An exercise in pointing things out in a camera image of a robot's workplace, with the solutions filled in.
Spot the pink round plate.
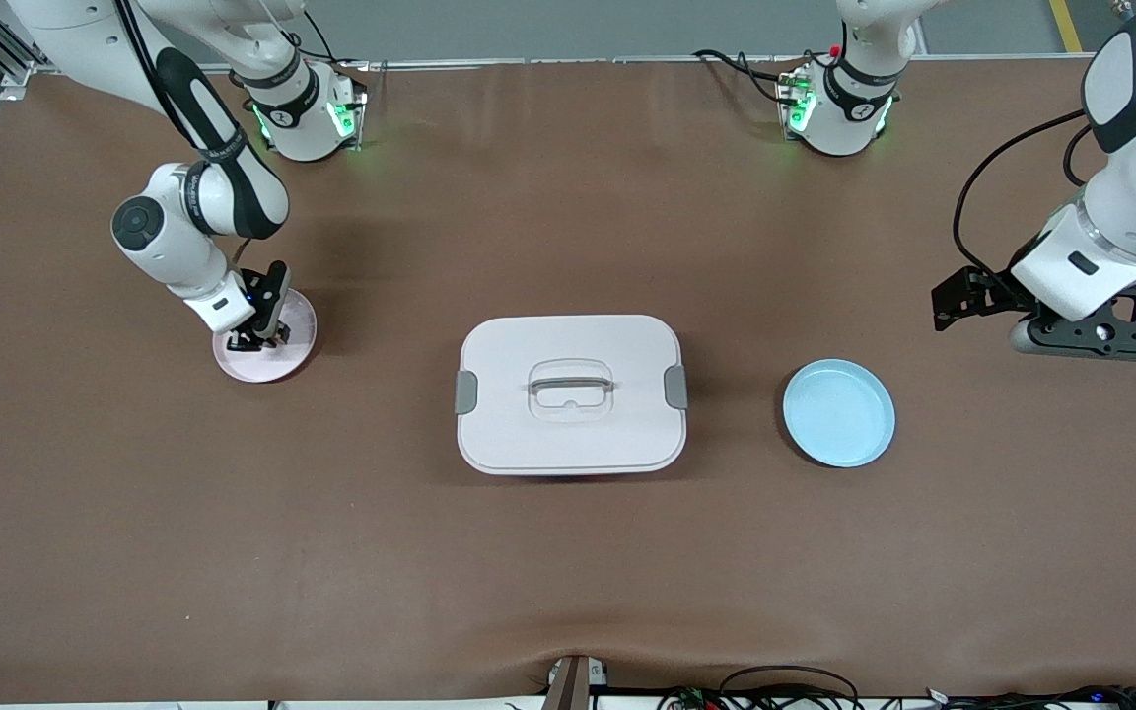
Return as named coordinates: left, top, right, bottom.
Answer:
left=212, top=285, right=320, bottom=385

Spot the light blue round plate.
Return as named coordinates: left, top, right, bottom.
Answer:
left=783, top=359, right=896, bottom=468

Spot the white lidded storage box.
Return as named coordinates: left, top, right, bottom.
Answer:
left=455, top=315, right=689, bottom=477

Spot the brown table mat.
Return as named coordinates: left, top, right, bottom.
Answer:
left=0, top=54, right=1136, bottom=706

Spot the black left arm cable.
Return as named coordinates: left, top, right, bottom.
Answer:
left=953, top=108, right=1092, bottom=292

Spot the black right base cable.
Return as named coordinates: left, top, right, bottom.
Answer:
left=302, top=8, right=339, bottom=64

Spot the black base cable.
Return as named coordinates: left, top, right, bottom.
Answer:
left=302, top=8, right=339, bottom=64
left=692, top=47, right=788, bottom=102

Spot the black left base cable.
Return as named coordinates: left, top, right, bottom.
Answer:
left=692, top=47, right=788, bottom=102

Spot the black looped cable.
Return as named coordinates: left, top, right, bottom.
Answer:
left=719, top=666, right=862, bottom=710

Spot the table edge bracket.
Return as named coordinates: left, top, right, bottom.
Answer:
left=540, top=654, right=610, bottom=710

